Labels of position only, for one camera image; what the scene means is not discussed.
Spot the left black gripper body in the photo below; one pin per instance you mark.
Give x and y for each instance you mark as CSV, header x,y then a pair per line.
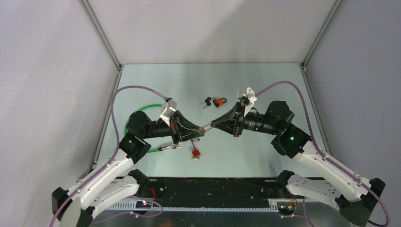
x,y
175,128

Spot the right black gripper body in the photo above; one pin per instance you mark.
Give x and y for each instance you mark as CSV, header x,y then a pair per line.
x,y
241,117

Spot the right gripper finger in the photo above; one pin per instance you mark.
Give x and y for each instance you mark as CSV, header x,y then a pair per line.
x,y
230,115
228,125

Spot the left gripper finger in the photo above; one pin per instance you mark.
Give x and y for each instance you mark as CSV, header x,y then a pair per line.
x,y
186,135
183,122

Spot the small brass padlock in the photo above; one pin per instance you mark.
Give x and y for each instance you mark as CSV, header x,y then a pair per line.
x,y
205,128

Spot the black keys bunch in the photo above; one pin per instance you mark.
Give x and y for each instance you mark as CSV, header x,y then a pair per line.
x,y
207,102

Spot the orange padlock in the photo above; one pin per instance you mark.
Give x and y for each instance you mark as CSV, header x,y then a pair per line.
x,y
219,102

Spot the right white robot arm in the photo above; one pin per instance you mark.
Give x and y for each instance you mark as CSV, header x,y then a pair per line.
x,y
351,194

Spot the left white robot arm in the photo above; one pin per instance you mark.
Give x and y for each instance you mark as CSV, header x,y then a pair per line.
x,y
80,204

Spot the red cable lock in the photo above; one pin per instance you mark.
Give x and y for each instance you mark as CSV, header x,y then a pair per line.
x,y
195,152

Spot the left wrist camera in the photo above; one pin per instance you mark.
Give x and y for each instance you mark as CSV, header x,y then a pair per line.
x,y
168,109

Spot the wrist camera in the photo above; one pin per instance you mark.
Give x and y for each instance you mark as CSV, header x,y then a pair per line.
x,y
247,98
168,109

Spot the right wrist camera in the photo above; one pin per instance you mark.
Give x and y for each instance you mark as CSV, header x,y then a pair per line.
x,y
247,98

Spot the green cable lock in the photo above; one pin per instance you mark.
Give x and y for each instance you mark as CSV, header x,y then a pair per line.
x,y
139,127

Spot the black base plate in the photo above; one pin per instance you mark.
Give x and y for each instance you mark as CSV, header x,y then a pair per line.
x,y
213,192

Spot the slotted cable duct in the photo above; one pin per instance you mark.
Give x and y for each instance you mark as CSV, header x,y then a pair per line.
x,y
132,205

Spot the right aluminium frame post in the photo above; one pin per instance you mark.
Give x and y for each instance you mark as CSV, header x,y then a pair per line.
x,y
321,32

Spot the aluminium frame post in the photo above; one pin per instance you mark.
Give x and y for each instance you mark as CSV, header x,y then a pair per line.
x,y
321,32
93,19

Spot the left aluminium frame post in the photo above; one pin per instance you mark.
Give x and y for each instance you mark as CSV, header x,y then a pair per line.
x,y
93,19

